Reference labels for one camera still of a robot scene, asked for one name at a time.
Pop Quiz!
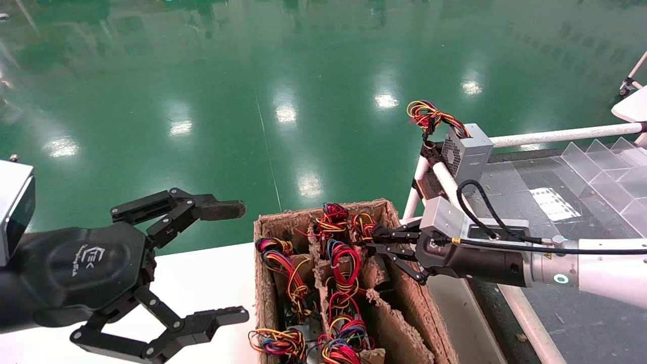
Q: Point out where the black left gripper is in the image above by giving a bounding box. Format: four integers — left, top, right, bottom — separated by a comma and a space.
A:
0, 224, 250, 364

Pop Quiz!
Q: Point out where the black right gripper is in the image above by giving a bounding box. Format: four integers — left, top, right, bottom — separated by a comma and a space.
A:
364, 229, 533, 288

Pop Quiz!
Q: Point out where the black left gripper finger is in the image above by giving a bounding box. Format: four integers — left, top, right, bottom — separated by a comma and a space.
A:
110, 188, 247, 248

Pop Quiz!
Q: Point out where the grey power supply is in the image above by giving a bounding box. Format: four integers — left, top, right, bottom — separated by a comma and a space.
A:
323, 239, 362, 314
351, 212, 379, 244
248, 328, 307, 362
302, 202, 352, 238
275, 255, 311, 324
407, 100, 494, 190
317, 313, 376, 364
254, 237, 296, 271

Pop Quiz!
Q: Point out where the brown divided cardboard box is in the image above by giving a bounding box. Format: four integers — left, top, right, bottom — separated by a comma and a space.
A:
253, 198, 460, 364

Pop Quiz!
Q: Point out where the clear acrylic divider tray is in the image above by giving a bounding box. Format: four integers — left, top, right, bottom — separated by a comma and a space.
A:
560, 136, 647, 238

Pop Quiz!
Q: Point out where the white furniture panel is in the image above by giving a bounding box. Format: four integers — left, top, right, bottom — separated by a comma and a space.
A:
611, 85, 647, 123

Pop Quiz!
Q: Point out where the white leg with caster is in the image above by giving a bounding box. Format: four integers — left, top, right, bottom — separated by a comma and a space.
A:
618, 50, 647, 98

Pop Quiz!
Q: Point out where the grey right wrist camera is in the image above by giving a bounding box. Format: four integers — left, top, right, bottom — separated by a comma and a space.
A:
420, 196, 531, 253

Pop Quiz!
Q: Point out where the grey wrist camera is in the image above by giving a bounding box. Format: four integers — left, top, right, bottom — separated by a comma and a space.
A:
0, 161, 36, 266
420, 196, 531, 253

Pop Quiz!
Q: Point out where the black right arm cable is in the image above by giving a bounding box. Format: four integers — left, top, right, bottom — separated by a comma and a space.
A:
456, 179, 647, 255

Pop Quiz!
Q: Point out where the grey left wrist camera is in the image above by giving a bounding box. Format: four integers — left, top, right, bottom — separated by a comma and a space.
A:
0, 161, 36, 266

